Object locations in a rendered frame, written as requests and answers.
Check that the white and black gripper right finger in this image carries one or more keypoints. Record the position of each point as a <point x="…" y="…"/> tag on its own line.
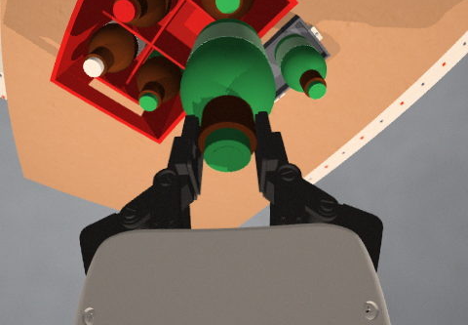
<point x="290" y="195"/>

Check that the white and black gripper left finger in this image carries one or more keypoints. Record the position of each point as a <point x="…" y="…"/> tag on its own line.
<point x="166" y="202"/>

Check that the dark grey tray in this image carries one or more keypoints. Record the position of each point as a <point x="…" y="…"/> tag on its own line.
<point x="294" y="26"/>

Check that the green bottle with pale label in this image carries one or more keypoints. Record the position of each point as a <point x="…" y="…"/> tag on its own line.
<point x="302" y="66"/>

